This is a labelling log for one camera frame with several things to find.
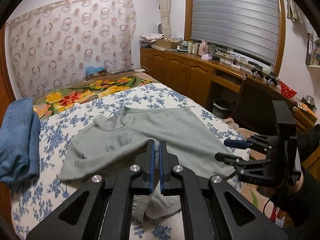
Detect grey pants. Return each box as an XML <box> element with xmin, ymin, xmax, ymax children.
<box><xmin>58</xmin><ymin>106</ymin><xmax>235</xmax><ymax>223</ymax></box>

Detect red plastic basket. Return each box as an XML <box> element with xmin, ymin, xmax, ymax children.
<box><xmin>280</xmin><ymin>81</ymin><xmax>297</xmax><ymax>99</ymax></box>

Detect dark waste bin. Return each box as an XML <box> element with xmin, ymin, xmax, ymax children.
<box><xmin>212</xmin><ymin>100</ymin><xmax>232</xmax><ymax>119</ymax></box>

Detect blue floral white bedspread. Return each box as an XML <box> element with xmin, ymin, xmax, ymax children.
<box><xmin>11</xmin><ymin>83</ymin><xmax>249</xmax><ymax>239</ymax></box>

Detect wooden sideboard cabinet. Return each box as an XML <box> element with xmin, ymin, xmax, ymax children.
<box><xmin>140</xmin><ymin>47</ymin><xmax>317</xmax><ymax>134</ymax></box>

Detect pink tissue box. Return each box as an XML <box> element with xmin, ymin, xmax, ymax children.
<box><xmin>201</xmin><ymin>54</ymin><xmax>213</xmax><ymax>61</ymax></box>

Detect pink bottle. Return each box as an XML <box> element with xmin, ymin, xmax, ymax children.
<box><xmin>198</xmin><ymin>40</ymin><xmax>208</xmax><ymax>56</ymax></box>

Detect folded blue jeans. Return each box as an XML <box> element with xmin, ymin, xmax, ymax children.
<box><xmin>1</xmin><ymin>98</ymin><xmax>41</xmax><ymax>186</ymax></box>

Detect grey window roller shutter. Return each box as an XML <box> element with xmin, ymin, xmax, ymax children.
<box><xmin>191</xmin><ymin>0</ymin><xmax>279</xmax><ymax>64</ymax></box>

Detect colourful flower blanket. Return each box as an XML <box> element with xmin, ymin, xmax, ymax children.
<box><xmin>33</xmin><ymin>72</ymin><xmax>156</xmax><ymax>119</ymax></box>

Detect cardboard box on sideboard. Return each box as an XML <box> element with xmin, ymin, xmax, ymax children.
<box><xmin>156</xmin><ymin>37</ymin><xmax>181</xmax><ymax>50</ymax></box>

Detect stack of papers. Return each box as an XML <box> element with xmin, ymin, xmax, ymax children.
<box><xmin>139</xmin><ymin>34</ymin><xmax>164</xmax><ymax>47</ymax></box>

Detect circle patterned curtain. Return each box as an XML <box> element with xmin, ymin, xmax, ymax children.
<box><xmin>7</xmin><ymin>0</ymin><xmax>137</xmax><ymax>98</ymax></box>

